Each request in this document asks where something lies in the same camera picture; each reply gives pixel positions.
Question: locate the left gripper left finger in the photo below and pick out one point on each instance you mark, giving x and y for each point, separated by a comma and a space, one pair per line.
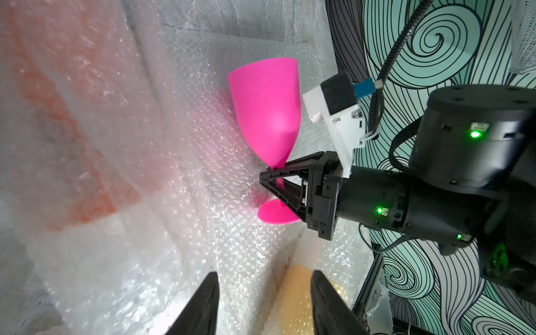
200, 314

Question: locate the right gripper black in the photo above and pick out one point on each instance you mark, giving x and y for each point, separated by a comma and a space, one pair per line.
377, 199

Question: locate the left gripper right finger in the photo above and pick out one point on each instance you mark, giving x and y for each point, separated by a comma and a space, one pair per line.
329, 311

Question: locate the yellow wine glass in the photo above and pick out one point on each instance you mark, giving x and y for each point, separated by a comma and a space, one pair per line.
291, 312

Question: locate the bubble wrap sheet of yellow glass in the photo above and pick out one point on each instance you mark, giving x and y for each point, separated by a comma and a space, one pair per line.
345, 261

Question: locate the pink wine glass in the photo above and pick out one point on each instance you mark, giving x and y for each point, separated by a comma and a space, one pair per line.
266, 99

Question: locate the bubble wrap sheet of pink glass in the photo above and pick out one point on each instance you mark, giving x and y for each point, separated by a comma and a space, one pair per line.
222, 171

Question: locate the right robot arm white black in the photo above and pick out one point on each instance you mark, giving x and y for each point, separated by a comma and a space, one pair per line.
462, 173

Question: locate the orange glass in bubble wrap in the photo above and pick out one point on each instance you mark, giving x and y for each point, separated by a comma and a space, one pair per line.
82, 132

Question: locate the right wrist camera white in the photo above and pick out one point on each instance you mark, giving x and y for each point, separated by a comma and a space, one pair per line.
335, 101

